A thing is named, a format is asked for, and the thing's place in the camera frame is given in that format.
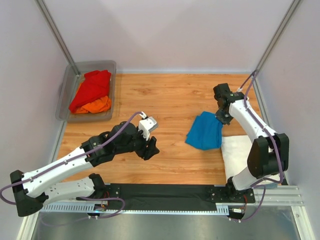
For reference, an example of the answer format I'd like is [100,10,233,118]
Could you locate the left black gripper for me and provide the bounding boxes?
[115,125,161,160]

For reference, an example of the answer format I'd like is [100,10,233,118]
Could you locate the blue t shirt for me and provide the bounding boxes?
[185,111,223,151]

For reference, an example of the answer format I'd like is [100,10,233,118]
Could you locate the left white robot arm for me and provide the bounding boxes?
[10,117,160,217]

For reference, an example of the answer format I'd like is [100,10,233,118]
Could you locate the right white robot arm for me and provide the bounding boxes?
[213,83,290,202]

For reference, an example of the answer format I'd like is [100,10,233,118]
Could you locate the folded white t shirt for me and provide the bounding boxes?
[219,134,281,187]

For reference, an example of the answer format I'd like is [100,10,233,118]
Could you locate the orange t shirt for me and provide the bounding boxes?
[72,96,112,114]

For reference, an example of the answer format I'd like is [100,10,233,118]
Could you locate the clear plastic bin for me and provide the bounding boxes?
[55,60,117,123]

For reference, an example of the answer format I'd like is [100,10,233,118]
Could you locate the red t shirt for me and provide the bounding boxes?
[68,70,112,114]

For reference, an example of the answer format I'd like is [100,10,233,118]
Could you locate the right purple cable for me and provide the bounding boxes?
[227,70,285,224]

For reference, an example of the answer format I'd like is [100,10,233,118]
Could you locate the purple cable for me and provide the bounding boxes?
[0,111,148,221]
[227,70,285,224]

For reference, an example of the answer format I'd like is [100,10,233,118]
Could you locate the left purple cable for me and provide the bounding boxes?
[0,111,148,221]

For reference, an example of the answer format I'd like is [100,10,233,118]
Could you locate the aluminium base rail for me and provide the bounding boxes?
[252,185,305,207]

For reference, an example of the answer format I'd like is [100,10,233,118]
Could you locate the slotted grey cable duct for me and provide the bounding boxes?
[40,202,106,213]

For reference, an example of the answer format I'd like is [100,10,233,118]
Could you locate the right aluminium frame post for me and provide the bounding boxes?
[253,0,303,76]

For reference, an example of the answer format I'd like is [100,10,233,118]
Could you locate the aluminium frame post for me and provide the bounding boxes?
[253,0,303,76]
[35,0,80,75]

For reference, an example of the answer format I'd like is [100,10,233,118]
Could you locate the left aluminium frame post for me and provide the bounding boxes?
[35,0,80,75]

